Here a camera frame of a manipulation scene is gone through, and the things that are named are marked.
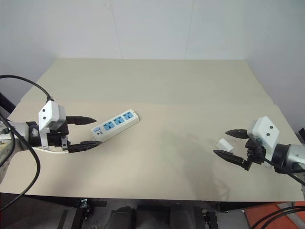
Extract white power strip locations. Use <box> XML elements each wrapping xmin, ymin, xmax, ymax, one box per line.
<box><xmin>90</xmin><ymin>109</ymin><xmax>140</xmax><ymax>140</ymax></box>

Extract black table frame bar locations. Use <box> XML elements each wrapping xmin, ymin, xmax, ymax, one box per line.
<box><xmin>0</xmin><ymin>192</ymin><xmax>247</xmax><ymax>213</ymax></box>

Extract dark rounded shape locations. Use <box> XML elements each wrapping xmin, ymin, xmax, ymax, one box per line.
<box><xmin>110</xmin><ymin>206</ymin><xmax>137</xmax><ymax>229</ymax></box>

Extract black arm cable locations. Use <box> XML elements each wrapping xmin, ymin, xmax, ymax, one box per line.
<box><xmin>0</xmin><ymin>112</ymin><xmax>41</xmax><ymax>212</ymax></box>
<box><xmin>263</xmin><ymin>158</ymin><xmax>305</xmax><ymax>186</ymax></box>
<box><xmin>0</xmin><ymin>75</ymin><xmax>53</xmax><ymax>102</ymax></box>

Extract white plug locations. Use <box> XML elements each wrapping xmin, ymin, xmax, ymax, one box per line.
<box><xmin>216</xmin><ymin>138</ymin><xmax>234</xmax><ymax>154</ymax></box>

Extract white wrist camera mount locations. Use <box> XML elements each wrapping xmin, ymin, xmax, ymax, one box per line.
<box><xmin>38</xmin><ymin>100</ymin><xmax>66</xmax><ymax>150</ymax></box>
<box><xmin>246</xmin><ymin>116</ymin><xmax>280</xmax><ymax>161</ymax></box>

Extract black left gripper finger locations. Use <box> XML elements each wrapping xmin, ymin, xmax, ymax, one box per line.
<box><xmin>65</xmin><ymin>115</ymin><xmax>97</xmax><ymax>126</ymax></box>
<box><xmin>68</xmin><ymin>140</ymin><xmax>103</xmax><ymax>154</ymax></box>

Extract black object beside table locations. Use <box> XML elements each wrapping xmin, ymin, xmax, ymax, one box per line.
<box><xmin>296</xmin><ymin>128</ymin><xmax>305</xmax><ymax>144</ymax></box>

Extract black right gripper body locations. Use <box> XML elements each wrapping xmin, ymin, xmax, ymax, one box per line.
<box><xmin>243</xmin><ymin>137</ymin><xmax>266</xmax><ymax>172</ymax></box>

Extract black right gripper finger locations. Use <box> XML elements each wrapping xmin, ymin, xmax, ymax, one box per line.
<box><xmin>213</xmin><ymin>149</ymin><xmax>246</xmax><ymax>168</ymax></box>
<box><xmin>225</xmin><ymin>128</ymin><xmax>250</xmax><ymax>140</ymax></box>

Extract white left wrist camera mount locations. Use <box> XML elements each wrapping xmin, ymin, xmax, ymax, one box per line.
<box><xmin>38</xmin><ymin>100</ymin><xmax>66</xmax><ymax>150</ymax></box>

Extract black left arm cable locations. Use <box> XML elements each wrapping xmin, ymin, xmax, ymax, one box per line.
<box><xmin>0</xmin><ymin>75</ymin><xmax>53</xmax><ymax>102</ymax></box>
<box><xmin>0</xmin><ymin>112</ymin><xmax>41</xmax><ymax>212</ymax></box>

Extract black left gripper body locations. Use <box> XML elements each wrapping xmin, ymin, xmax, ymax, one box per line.
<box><xmin>46</xmin><ymin>122</ymin><xmax>72</xmax><ymax>153</ymax></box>

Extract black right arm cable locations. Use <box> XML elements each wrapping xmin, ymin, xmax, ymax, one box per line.
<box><xmin>263</xmin><ymin>158</ymin><xmax>305</xmax><ymax>186</ymax></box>

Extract black floor cables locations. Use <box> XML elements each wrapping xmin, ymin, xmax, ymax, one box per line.
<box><xmin>247</xmin><ymin>206</ymin><xmax>305</xmax><ymax>229</ymax></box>

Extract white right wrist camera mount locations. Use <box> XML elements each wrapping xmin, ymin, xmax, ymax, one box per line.
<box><xmin>246</xmin><ymin>116</ymin><xmax>280</xmax><ymax>161</ymax></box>

